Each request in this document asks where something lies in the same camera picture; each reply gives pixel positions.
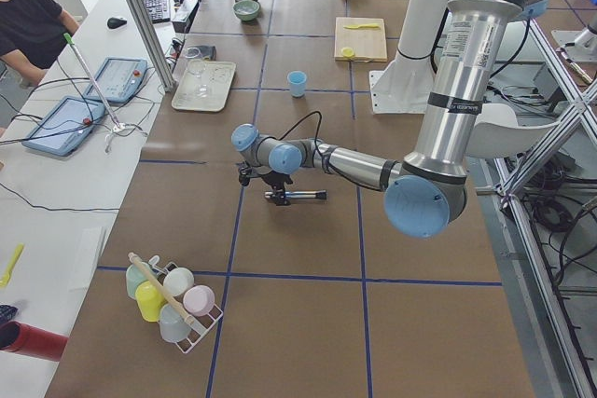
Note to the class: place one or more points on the light blue plastic cup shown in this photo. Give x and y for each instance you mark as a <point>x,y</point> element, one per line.
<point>173,329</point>

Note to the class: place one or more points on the lemon half slice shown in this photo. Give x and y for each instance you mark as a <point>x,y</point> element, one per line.
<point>347,52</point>

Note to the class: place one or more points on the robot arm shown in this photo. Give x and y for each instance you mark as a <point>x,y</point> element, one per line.
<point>443,63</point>

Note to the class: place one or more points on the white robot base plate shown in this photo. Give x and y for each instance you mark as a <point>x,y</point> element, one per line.
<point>399,92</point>

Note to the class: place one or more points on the white plastic cup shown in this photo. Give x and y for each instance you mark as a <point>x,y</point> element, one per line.
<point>178,281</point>

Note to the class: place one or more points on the wooden stick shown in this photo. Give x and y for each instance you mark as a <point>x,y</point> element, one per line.
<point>136,260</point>

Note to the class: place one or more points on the blue teach pendant far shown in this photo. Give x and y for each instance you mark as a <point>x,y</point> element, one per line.
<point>121,78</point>

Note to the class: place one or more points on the black keyboard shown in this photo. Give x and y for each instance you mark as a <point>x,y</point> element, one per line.
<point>159,11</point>

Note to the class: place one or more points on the black computer mouse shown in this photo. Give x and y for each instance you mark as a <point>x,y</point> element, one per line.
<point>115,22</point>

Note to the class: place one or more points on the cream bear serving tray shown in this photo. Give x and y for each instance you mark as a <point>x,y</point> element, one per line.
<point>218,76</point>

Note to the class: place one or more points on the bamboo cutting board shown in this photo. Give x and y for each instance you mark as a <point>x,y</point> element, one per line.
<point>368,45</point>

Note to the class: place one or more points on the blue teach pendant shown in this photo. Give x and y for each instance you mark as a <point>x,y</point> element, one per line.
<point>65,127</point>
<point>121,78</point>

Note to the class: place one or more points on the red cylinder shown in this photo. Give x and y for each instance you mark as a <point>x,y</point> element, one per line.
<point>24,339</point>

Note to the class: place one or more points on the yellow plastic knife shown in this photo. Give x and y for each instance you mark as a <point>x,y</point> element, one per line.
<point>362,26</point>

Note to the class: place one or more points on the green plastic cup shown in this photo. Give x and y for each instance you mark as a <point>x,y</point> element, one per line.
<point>134,277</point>

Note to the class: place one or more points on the yellow plastic cup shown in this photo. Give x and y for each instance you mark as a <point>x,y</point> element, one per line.
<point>149,301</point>

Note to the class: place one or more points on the aluminium frame post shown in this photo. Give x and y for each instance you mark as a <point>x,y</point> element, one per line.
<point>152,44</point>

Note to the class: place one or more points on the green bowl of ice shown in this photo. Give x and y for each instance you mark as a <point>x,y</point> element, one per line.
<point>246,10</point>

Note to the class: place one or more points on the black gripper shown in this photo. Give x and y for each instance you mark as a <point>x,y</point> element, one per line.
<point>269,179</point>

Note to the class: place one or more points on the blue teach pendant near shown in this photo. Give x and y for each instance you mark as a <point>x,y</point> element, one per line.
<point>65,127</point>

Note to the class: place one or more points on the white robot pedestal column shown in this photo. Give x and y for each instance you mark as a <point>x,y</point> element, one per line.
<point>419,31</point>

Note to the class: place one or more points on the white rod green tip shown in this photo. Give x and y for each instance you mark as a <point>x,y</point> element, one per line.
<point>118,126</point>

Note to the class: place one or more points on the pink plastic cup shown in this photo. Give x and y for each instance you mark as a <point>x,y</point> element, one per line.
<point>199,300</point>

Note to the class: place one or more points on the person in black shirt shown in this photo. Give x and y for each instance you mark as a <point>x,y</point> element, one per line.
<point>32,36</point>

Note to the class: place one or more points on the yellow plastic fork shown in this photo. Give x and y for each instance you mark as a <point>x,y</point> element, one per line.
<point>7,273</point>

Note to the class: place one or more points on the white wire cup rack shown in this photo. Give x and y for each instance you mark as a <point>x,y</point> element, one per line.
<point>203,325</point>

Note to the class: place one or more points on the clear wine glass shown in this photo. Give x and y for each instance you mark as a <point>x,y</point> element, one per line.
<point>197,67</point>

